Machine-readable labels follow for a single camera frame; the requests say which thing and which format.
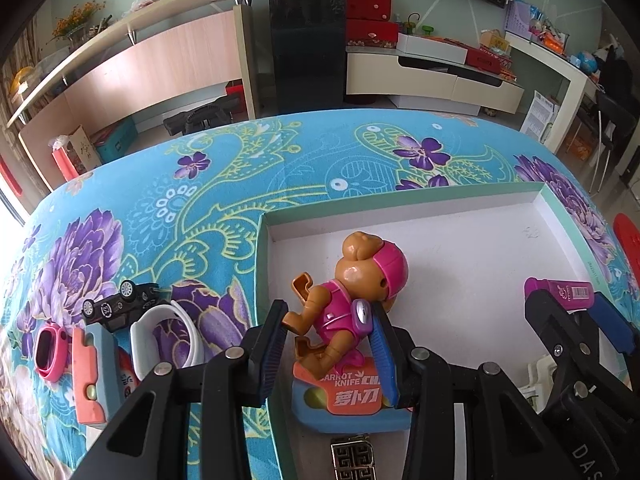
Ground orange flower arrangement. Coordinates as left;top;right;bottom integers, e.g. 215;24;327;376
51;2;108;46

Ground blue storage crate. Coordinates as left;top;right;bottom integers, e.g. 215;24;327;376
92;117;138;163

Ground red patterned boxes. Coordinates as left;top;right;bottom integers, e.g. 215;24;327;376
465;45;516;73

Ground orange blue toy knife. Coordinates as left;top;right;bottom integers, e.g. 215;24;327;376
71;324;121;428
291;355;413;435

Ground red plastic stool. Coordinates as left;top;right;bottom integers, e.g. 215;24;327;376
612;212;640;266

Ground white shallow tray box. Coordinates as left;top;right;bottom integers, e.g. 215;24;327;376
255;182;613;480

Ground black chair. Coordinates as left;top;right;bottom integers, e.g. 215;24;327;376
582;45;640;193

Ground black tea bar machine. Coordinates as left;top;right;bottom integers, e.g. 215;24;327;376
267;0;349;115

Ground pink smartwatch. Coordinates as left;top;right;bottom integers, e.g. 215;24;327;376
34;324;76;386

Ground white plastic clip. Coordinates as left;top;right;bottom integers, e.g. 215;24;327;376
517;355;556;406

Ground patterned metal bar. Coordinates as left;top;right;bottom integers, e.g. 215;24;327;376
330;434;373;480

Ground white television stand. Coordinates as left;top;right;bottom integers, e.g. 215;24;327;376
346;45;526;116

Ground brown pink dog figure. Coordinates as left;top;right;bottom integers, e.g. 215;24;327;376
282;230;412;373

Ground white smartwatch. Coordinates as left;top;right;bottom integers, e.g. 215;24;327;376
130;300;206;383

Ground white flat box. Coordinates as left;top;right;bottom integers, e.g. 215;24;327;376
397;32;471;66

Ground red gift box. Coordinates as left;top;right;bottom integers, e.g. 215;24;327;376
346;19;401;51

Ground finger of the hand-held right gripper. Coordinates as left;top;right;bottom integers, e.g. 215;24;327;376
524;287;601;411
587;292;640;391

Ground brown cardboard box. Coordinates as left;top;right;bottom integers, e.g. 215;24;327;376
67;125;103;171

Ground white printed paper board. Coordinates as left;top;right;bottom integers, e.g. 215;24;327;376
520;91;561;143

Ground black toy car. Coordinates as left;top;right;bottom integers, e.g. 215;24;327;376
81;280;162;333

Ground blue desk calendar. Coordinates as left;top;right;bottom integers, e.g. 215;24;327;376
505;0;543;41

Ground red paper bag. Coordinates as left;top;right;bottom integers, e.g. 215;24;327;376
50;137;81;183

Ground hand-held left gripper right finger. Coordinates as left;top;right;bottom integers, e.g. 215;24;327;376
367;305;566;480

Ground black floor equipment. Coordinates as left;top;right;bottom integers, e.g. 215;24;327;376
164;95;241;137

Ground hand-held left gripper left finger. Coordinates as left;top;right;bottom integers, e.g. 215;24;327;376
82;300;291;480

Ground white desk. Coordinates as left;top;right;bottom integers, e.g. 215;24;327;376
505;30;601;153

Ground purple tube with label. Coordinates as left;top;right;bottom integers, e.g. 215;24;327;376
524;276;597;313

